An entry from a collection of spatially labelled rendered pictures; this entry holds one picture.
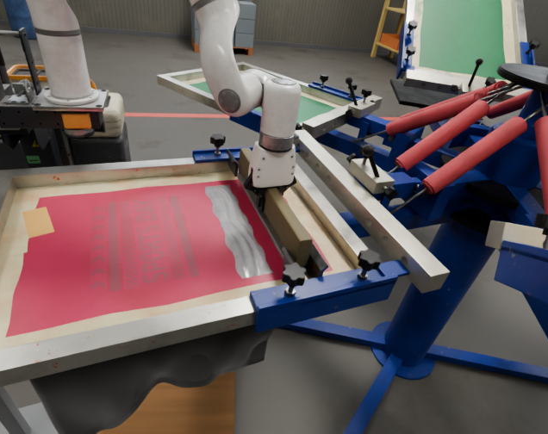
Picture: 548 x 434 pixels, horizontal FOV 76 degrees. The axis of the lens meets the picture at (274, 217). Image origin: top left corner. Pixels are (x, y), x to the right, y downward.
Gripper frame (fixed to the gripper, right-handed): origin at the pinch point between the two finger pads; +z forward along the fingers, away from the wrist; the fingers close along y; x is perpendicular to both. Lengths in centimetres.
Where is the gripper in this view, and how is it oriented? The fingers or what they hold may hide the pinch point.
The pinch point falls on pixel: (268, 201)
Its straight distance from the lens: 86.4
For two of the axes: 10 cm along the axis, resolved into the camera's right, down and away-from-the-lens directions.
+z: -1.2, 8.0, 5.9
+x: 3.6, 5.9, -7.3
